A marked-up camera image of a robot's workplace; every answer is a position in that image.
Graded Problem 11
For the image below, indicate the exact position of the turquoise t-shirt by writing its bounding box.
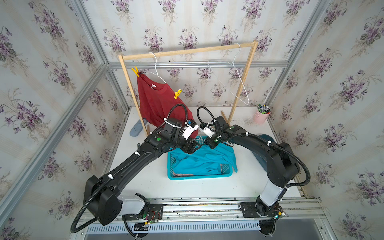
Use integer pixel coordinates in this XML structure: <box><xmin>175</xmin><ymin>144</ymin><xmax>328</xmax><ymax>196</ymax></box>
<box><xmin>167</xmin><ymin>141</ymin><xmax>238</xmax><ymax>176</ymax></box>

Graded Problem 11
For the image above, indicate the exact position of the white wire hanger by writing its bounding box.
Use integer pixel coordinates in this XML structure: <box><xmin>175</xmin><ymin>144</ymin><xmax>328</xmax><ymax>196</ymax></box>
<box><xmin>207</xmin><ymin>43</ymin><xmax>251</xmax><ymax>107</ymax></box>

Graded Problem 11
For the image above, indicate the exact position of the pink t-shirt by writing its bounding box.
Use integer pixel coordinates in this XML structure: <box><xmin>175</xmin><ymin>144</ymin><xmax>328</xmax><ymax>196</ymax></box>
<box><xmin>221</xmin><ymin>164</ymin><xmax>229</xmax><ymax>173</ymax></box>

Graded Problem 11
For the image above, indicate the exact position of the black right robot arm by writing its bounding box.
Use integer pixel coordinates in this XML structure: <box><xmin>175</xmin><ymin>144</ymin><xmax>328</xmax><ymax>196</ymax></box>
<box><xmin>197</xmin><ymin>106</ymin><xmax>311</xmax><ymax>218</ymax></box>

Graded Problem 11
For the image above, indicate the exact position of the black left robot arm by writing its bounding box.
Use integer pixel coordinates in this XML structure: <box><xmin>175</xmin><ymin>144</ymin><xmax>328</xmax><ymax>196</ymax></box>
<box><xmin>70</xmin><ymin>104</ymin><xmax>201</xmax><ymax>233</ymax></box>

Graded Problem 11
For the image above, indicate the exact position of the white hanger under red shirt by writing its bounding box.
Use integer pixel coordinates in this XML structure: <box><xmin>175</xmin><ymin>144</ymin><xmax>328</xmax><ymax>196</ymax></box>
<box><xmin>141</xmin><ymin>52</ymin><xmax>167</xmax><ymax>84</ymax></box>

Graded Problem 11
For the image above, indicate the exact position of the teal plastic laundry basket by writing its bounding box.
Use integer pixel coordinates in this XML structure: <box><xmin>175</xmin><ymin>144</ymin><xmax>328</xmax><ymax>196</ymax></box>
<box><xmin>166</xmin><ymin>134</ymin><xmax>234</xmax><ymax>181</ymax></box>

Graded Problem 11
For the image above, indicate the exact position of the dark teal plastic tub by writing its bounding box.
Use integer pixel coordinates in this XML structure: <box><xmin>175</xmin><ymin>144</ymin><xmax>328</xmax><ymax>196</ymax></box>
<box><xmin>251</xmin><ymin>134</ymin><xmax>275</xmax><ymax>170</ymax></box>

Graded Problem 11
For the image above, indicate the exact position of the yellow clothespin right on red shirt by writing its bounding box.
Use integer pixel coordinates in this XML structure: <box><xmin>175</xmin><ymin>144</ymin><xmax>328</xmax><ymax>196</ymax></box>
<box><xmin>174</xmin><ymin>89</ymin><xmax>182</xmax><ymax>100</ymax></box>

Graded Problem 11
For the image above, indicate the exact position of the yellow clothespin on red shirt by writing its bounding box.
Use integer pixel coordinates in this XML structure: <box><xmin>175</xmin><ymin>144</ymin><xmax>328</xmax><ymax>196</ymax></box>
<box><xmin>174</xmin><ymin>89</ymin><xmax>182</xmax><ymax>100</ymax></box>
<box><xmin>131</xmin><ymin>66</ymin><xmax>140</xmax><ymax>77</ymax></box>

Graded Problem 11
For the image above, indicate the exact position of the pink metal pen bucket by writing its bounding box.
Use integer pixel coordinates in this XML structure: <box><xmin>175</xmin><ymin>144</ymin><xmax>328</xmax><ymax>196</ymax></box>
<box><xmin>253</xmin><ymin>104</ymin><xmax>271</xmax><ymax>125</ymax></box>

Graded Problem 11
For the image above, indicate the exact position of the grey blue sponge pad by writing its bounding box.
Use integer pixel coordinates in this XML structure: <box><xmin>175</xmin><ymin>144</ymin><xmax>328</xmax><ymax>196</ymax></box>
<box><xmin>130</xmin><ymin>120</ymin><xmax>146</xmax><ymax>137</ymax></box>

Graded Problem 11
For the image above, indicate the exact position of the dark red t-shirt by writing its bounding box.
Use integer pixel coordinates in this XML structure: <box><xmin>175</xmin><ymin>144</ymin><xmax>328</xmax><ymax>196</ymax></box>
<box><xmin>137</xmin><ymin>73</ymin><xmax>184</xmax><ymax>127</ymax></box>

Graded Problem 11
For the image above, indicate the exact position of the yellow clothespin left on red shirt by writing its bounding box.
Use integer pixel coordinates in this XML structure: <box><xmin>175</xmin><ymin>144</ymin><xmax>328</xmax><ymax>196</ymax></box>
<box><xmin>131</xmin><ymin>66</ymin><xmax>140</xmax><ymax>77</ymax></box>

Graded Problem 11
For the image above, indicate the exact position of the wooden clothes rack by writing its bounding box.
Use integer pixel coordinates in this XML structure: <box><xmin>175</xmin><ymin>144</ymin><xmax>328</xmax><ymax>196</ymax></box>
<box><xmin>118</xmin><ymin>41</ymin><xmax>258</xmax><ymax>134</ymax></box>

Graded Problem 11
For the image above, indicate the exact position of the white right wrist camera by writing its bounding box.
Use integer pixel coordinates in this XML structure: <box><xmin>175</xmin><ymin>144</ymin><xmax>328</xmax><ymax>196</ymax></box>
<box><xmin>199</xmin><ymin>123</ymin><xmax>215</xmax><ymax>138</ymax></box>

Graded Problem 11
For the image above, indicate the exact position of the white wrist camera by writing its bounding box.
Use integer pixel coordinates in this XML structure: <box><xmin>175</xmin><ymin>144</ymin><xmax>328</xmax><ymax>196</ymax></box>
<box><xmin>199</xmin><ymin>123</ymin><xmax>215</xmax><ymax>138</ymax></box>
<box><xmin>182</xmin><ymin>120</ymin><xmax>199</xmax><ymax>140</ymax></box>

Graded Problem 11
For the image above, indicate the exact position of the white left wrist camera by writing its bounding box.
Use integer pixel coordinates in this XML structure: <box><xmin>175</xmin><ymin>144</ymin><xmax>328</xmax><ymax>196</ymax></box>
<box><xmin>182</xmin><ymin>120</ymin><xmax>199</xmax><ymax>140</ymax></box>

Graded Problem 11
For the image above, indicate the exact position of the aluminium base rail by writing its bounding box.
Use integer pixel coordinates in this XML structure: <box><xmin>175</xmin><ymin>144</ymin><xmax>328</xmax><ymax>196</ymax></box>
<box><xmin>80</xmin><ymin>198</ymin><xmax>326</xmax><ymax>238</ymax></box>

